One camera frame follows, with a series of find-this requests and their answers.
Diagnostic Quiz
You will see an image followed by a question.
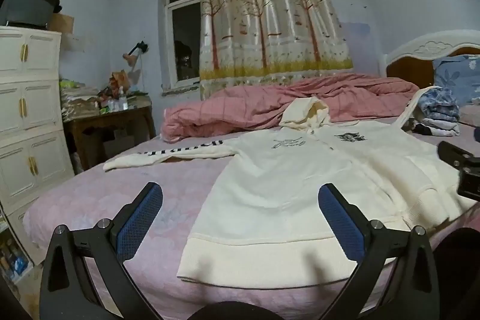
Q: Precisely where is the cardboard box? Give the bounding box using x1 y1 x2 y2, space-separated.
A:
47 13 76 36

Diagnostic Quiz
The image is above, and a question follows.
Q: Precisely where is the white carved headboard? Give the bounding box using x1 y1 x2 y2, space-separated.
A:
382 29 480 90

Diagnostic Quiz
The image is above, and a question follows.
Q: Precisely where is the bed with pink sheet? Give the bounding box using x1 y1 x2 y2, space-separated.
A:
22 106 480 320

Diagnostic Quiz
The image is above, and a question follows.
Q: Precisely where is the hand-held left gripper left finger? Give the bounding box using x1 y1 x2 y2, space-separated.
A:
38 182 164 320

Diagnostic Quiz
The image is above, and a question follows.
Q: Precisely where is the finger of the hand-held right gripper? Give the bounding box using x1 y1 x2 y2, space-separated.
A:
438 141 475 171

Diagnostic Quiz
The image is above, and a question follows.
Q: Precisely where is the cluttered low shelf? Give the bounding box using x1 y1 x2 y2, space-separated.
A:
0 219 32 285

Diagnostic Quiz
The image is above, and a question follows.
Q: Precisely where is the dark wooden side table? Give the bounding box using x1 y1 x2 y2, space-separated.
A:
63 104 156 171

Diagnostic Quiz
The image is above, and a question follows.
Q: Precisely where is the pink checked quilt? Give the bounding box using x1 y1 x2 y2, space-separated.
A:
160 73 420 141

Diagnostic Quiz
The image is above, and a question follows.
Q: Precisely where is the white framed window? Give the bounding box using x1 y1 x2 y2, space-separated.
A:
159 0 203 90

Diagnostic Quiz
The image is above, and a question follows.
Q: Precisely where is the pile of papers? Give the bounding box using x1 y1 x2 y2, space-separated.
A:
60 78 102 118

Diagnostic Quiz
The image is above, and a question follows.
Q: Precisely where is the white drawer cabinet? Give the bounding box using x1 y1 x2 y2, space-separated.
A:
0 25 76 264

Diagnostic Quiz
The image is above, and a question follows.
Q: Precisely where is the stack of folded clothes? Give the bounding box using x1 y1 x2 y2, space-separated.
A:
410 88 462 137

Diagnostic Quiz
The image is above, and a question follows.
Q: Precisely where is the blue floral pillow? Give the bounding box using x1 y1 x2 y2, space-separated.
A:
432 55 480 107

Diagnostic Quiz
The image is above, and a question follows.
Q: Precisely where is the orange snack bag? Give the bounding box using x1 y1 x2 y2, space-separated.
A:
109 70 130 92

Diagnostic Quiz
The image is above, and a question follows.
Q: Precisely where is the person's dark clothed leg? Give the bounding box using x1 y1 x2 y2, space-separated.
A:
435 228 480 320

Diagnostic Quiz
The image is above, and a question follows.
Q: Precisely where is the white hoodie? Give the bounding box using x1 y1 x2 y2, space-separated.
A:
103 87 477 289

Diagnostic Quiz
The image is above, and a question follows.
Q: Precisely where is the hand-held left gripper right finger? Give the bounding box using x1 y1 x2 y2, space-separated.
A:
318 183 441 320

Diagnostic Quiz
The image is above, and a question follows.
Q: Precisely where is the pink desk lamp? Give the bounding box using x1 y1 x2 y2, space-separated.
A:
123 40 150 81

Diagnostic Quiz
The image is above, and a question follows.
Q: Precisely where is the tree print curtain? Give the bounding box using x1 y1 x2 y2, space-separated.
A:
199 0 353 99

